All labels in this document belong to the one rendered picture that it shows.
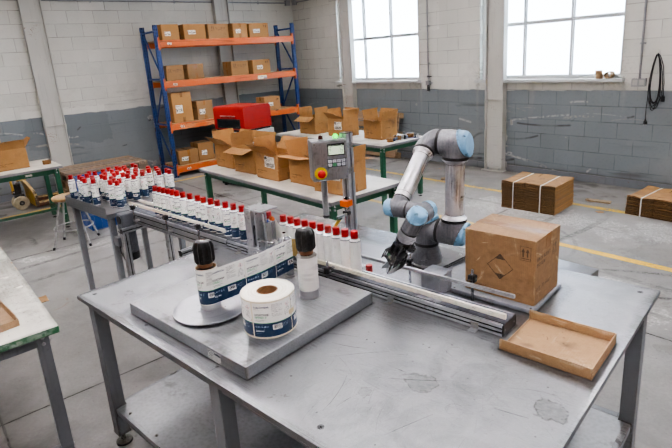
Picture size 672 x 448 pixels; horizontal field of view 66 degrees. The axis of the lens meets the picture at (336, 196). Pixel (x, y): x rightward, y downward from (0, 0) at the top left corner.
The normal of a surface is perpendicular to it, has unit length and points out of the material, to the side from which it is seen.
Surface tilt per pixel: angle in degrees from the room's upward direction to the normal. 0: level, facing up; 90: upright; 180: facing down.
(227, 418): 90
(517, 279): 90
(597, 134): 90
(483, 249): 90
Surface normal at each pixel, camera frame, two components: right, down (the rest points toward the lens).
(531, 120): -0.76, 0.22
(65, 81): 0.65, 0.16
